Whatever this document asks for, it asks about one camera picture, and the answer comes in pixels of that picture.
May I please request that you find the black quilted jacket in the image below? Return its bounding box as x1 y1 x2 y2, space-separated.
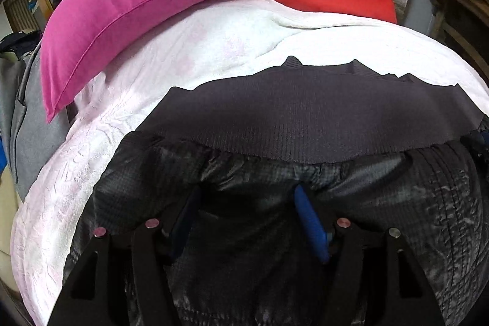
62 54 489 326

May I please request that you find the beige sofa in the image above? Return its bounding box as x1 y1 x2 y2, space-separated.
0 166 20 293

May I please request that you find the grey coat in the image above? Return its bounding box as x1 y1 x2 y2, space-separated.
1 47 77 200

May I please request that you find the wooden side table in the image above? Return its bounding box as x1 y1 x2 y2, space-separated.
428 0 488 82

